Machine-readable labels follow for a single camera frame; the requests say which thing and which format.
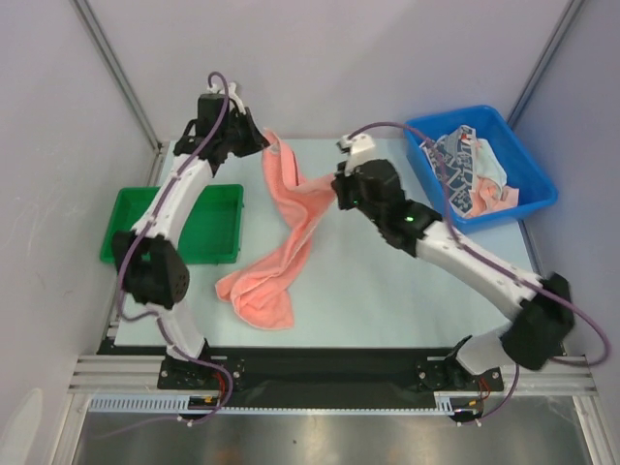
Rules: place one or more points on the aluminium frame rail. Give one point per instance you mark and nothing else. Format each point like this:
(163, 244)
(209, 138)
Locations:
(139, 374)

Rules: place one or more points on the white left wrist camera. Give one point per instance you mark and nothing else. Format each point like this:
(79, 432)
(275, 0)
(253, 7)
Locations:
(223, 89)

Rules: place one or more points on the white cable duct rail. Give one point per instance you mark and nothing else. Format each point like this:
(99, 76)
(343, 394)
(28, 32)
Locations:
(275, 402)

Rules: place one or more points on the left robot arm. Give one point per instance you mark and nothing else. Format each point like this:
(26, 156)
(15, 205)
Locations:
(152, 278)

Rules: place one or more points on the white light blue towel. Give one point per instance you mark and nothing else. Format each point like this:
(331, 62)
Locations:
(487, 165)

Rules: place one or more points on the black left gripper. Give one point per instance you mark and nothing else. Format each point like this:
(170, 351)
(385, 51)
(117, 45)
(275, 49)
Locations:
(256, 140)

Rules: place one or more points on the pale pink towel in bin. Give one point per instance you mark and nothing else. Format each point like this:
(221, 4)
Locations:
(489, 197)

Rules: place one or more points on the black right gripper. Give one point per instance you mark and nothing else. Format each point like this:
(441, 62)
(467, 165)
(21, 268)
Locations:
(345, 192)

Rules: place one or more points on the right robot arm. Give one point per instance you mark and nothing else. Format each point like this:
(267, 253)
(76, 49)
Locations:
(537, 308)

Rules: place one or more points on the green plastic tray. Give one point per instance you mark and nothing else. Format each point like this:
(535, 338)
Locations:
(211, 234)

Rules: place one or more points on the blue plastic bin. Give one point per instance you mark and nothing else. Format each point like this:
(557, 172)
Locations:
(536, 190)

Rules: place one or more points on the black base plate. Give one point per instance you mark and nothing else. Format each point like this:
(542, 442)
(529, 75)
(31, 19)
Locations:
(302, 373)

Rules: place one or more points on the blue white patterned towel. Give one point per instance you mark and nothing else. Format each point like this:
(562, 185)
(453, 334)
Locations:
(452, 158)

